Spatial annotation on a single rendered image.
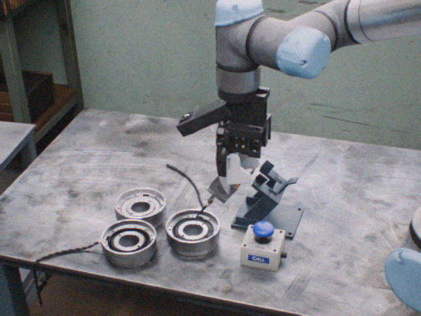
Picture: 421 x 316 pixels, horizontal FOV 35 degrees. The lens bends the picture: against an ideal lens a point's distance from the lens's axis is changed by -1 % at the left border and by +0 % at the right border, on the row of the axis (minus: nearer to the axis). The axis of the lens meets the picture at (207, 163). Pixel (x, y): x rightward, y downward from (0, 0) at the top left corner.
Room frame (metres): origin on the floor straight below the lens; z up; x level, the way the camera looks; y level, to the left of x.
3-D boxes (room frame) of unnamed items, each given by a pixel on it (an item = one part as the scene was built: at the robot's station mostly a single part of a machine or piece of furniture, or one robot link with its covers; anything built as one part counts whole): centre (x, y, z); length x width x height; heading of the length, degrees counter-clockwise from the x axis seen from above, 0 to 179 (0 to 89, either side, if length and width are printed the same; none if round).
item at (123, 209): (1.10, 0.14, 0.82); 0.08 x 0.08 x 0.02
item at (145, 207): (1.10, 0.14, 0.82); 0.10 x 0.10 x 0.04
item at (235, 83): (1.02, -0.06, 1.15); 0.08 x 0.08 x 0.05
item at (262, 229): (0.96, -0.10, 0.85); 0.04 x 0.04 x 0.05
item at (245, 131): (1.02, -0.06, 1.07); 0.09 x 0.08 x 0.12; 70
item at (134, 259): (0.99, 0.15, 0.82); 0.10 x 0.10 x 0.04
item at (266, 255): (0.96, -0.11, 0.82); 0.08 x 0.07 x 0.05; 72
